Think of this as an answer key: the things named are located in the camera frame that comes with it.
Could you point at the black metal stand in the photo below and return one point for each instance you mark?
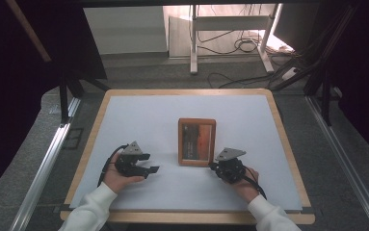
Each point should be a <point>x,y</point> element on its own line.
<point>64,99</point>
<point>325,96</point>

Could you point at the person's left hand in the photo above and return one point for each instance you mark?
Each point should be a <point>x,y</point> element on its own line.
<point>118,181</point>

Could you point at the dark floor outlet plate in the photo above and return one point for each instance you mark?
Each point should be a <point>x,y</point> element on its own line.
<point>73,138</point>

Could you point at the white desk frame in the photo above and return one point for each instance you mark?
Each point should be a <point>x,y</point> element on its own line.
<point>233,22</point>

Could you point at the person's right hand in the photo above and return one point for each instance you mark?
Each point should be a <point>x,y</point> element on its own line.
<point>246,189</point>

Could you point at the white board wooden frame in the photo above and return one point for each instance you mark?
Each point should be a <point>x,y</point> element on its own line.
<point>236,128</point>

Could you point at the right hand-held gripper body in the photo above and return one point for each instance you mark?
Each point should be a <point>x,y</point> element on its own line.
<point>230,166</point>

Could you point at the white panel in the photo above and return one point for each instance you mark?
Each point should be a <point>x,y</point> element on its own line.
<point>124,30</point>

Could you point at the wooden picture frame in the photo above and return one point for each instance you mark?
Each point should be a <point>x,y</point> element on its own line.
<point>197,142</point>

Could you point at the wooden bar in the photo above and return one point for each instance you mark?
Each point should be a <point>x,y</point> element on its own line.
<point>28,30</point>

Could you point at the dark curtain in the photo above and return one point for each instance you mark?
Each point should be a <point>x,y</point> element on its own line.
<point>365,80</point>
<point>12,96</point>

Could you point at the aluminium rail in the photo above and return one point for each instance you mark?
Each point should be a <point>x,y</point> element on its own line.
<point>342,166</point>
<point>44,173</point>

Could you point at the white power strip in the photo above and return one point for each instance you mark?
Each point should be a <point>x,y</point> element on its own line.
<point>289,73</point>

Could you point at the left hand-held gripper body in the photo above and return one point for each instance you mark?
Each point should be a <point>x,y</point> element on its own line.
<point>129,162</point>

